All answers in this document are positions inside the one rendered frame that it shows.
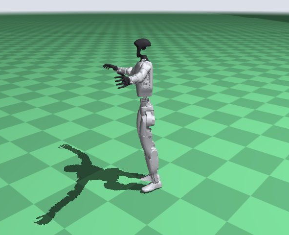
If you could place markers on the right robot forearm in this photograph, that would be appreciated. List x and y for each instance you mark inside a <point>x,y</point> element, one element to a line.
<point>122,70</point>

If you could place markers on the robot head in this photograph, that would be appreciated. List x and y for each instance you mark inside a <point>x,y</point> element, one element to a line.
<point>142,44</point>

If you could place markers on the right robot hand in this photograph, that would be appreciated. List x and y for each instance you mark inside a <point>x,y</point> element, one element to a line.
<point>115,68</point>

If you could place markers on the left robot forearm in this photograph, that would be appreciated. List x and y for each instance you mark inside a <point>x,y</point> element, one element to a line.
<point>135,79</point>

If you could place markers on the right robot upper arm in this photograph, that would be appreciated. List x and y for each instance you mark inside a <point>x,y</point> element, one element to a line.
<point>130,71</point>

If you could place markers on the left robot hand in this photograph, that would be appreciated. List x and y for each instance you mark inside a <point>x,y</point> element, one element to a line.
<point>125,80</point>

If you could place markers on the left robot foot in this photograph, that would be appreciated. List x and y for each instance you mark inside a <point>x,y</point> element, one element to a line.
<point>151,186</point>

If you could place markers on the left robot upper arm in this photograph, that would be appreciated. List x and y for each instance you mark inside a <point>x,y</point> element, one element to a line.
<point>144,69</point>

